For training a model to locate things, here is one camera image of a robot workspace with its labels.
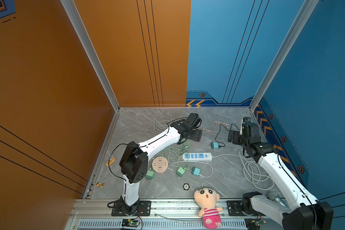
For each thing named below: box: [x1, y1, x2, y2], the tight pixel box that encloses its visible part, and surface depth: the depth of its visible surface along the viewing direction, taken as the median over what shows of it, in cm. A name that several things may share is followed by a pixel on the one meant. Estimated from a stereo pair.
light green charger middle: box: [175, 166, 186, 178], surface depth 86 cm
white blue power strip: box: [182, 152, 213, 162], surface depth 91 cm
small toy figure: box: [95, 182, 106, 188], surface depth 82 cm
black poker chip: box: [182, 183, 191, 191], surface depth 82 cm
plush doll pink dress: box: [193, 187, 223, 230], surface depth 70 cm
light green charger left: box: [145, 167, 155, 181], surface depth 85 cm
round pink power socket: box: [151, 156, 169, 174], surface depth 88 cm
